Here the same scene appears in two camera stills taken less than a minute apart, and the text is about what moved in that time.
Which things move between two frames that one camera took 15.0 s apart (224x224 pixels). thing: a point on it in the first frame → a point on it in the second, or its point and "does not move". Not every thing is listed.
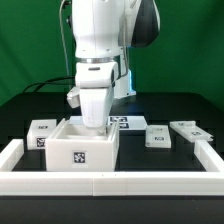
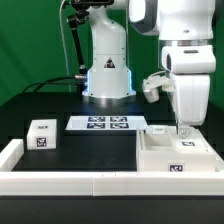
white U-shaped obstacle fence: [207, 182] does not move
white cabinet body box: [74, 147] → [160, 149]
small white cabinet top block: [38, 132] does not move
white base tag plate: [124, 122] does not move
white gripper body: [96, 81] → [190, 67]
